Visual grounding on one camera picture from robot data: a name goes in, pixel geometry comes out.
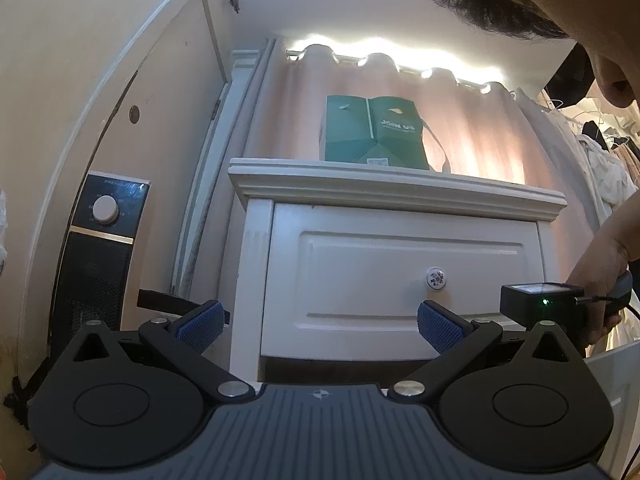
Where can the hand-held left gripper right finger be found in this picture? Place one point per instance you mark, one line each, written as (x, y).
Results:
(440, 329)

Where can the white nightstand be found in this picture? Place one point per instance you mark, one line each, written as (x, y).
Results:
(250, 260)

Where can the round door cover plate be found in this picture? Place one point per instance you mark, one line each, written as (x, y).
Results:
(134, 114)

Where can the white door frame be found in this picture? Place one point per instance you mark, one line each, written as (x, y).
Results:
(240, 110)

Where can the black hanging garment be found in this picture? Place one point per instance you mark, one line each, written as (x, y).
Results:
(575, 77)

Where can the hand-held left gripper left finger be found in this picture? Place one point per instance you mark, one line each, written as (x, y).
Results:
(202, 327)

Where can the person's right hand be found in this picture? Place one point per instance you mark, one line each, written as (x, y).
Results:
(592, 275)

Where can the white door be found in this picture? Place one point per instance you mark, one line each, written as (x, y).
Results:
(75, 85)

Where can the person's right forearm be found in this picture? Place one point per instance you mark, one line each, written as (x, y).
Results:
(620, 220)

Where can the round drawer knob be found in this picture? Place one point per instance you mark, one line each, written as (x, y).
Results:
(436, 278)

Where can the green paper bag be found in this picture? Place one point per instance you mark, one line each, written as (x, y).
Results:
(375, 132)

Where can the hanging pale clothes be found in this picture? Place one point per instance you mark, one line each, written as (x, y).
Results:
(600, 170)

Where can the black space heater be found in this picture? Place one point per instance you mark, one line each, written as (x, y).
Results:
(95, 270)

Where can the white cabinet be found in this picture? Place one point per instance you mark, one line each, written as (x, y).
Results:
(617, 390)

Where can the pink curtain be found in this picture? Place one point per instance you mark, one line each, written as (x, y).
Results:
(300, 110)

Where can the white nightstand drawer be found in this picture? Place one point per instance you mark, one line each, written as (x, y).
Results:
(350, 270)

